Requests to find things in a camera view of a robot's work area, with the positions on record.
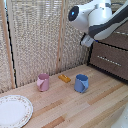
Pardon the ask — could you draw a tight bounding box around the small orange block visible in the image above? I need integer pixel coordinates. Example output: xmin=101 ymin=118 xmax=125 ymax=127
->
xmin=58 ymin=74 xmax=72 ymax=84

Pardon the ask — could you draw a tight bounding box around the narrow bamboo screen panel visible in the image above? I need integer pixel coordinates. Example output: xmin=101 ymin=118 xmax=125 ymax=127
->
xmin=63 ymin=0 xmax=92 ymax=73

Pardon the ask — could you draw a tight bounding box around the dark brown drawer front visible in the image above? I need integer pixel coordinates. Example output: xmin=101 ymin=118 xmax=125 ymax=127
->
xmin=89 ymin=41 xmax=128 ymax=81

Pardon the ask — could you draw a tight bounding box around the white patterned plate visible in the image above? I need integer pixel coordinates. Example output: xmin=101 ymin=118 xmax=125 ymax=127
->
xmin=0 ymin=94 xmax=34 ymax=128

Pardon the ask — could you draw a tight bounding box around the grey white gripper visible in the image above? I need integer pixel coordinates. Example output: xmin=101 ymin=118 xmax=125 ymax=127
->
xmin=80 ymin=34 xmax=95 ymax=48

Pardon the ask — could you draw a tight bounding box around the dark brown drawer cabinet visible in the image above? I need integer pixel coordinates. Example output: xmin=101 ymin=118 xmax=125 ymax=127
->
xmin=86 ymin=12 xmax=128 ymax=83

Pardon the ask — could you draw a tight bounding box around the blue mug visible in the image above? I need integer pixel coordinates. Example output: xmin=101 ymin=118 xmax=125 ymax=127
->
xmin=74 ymin=73 xmax=90 ymax=94

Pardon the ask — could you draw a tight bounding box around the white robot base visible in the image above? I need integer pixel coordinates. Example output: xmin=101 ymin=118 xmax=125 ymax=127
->
xmin=110 ymin=102 xmax=128 ymax=128

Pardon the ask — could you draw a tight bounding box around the wide bamboo screen panel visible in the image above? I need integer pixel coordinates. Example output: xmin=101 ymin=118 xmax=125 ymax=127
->
xmin=6 ymin=0 xmax=65 ymax=88

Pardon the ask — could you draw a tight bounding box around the silver drawer handle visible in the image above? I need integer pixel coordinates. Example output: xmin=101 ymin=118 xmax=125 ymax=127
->
xmin=96 ymin=55 xmax=123 ymax=67

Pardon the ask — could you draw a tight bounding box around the pink mug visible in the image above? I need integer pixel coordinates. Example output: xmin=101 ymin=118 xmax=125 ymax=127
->
xmin=36 ymin=73 xmax=50 ymax=93

